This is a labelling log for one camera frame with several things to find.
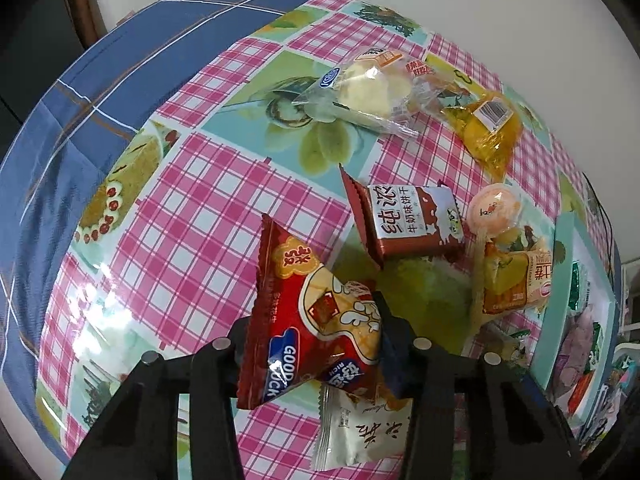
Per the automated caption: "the clear packet of white cakes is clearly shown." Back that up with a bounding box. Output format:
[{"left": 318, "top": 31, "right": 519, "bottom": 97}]
[{"left": 291, "top": 47, "right": 468, "bottom": 138}]

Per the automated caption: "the small peach jelly cup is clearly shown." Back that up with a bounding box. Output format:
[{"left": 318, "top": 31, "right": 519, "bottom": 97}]
[{"left": 467, "top": 185, "right": 521, "bottom": 233}]

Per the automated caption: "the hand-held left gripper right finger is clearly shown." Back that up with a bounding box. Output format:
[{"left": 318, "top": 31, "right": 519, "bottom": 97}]
[{"left": 372, "top": 290, "right": 583, "bottom": 480}]

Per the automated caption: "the beige pastry packet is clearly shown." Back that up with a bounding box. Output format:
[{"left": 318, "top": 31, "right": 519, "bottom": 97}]
[{"left": 312, "top": 385, "right": 416, "bottom": 471}]

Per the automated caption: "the brown wooden bed frame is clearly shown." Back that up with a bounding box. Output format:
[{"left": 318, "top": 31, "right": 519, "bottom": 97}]
[{"left": 70, "top": 0, "right": 108, "bottom": 46}]

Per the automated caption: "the yellow translucent snack packet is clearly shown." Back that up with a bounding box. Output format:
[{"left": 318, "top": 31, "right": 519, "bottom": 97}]
[{"left": 442, "top": 90, "right": 523, "bottom": 181}]

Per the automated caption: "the teal cardboard box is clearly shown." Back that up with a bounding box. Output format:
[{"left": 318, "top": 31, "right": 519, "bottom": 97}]
[{"left": 530, "top": 212, "right": 618, "bottom": 431}]

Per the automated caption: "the brown and white biscuit packet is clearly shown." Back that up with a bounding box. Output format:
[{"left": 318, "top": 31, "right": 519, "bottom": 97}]
[{"left": 339, "top": 164, "right": 466, "bottom": 271}]

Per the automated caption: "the orange and beige snack packet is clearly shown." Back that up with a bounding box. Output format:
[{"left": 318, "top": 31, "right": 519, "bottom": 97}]
[{"left": 470, "top": 227, "right": 553, "bottom": 333}]

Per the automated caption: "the black cable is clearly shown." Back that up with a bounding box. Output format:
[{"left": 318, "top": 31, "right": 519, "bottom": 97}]
[{"left": 582, "top": 172, "right": 621, "bottom": 281}]

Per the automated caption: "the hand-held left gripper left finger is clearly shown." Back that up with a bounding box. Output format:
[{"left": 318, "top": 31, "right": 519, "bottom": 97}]
[{"left": 62, "top": 317, "right": 251, "bottom": 480}]

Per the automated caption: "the red peanut snack packet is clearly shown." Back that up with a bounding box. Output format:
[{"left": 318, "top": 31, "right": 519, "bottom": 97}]
[{"left": 236, "top": 213, "right": 383, "bottom": 410}]

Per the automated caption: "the blue checked bed sheet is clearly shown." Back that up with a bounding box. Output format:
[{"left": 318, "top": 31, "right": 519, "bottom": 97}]
[{"left": 0, "top": 0, "right": 331, "bottom": 466}]

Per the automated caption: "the pink checked picture tablecloth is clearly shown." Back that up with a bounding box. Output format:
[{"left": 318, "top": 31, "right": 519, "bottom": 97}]
[{"left": 35, "top": 0, "right": 618, "bottom": 480}]

